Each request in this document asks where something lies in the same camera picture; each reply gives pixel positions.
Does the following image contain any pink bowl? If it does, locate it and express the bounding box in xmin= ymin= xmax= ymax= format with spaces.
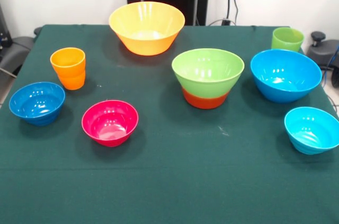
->
xmin=81 ymin=100 xmax=139 ymax=147

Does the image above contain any black chair base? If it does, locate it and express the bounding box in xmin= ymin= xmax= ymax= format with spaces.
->
xmin=306 ymin=31 xmax=339 ymax=88

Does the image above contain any large blue bowl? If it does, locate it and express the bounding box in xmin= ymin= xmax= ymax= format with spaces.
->
xmin=250 ymin=49 xmax=323 ymax=104

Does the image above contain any grey chair base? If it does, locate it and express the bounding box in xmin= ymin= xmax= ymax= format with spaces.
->
xmin=0 ymin=35 xmax=35 ymax=76

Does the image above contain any green bowl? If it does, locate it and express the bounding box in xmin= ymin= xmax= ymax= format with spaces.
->
xmin=171 ymin=48 xmax=245 ymax=96

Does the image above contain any dark green tablecloth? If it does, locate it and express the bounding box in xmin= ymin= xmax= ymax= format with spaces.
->
xmin=0 ymin=24 xmax=339 ymax=224

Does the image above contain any small light blue bowl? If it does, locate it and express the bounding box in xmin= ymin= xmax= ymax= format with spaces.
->
xmin=284 ymin=106 xmax=339 ymax=156

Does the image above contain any small dark blue bowl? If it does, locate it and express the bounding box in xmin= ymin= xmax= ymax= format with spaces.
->
xmin=8 ymin=81 xmax=66 ymax=127

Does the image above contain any large yellow-orange bowl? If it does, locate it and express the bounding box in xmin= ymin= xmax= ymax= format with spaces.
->
xmin=108 ymin=1 xmax=186 ymax=56

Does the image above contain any green cup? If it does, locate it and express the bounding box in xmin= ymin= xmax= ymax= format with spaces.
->
xmin=271 ymin=26 xmax=305 ymax=52

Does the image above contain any red-orange bowl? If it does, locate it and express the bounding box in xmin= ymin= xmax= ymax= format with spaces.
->
xmin=181 ymin=87 xmax=230 ymax=110

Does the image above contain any orange cup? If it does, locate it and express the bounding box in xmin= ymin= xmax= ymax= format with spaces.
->
xmin=50 ymin=47 xmax=86 ymax=91

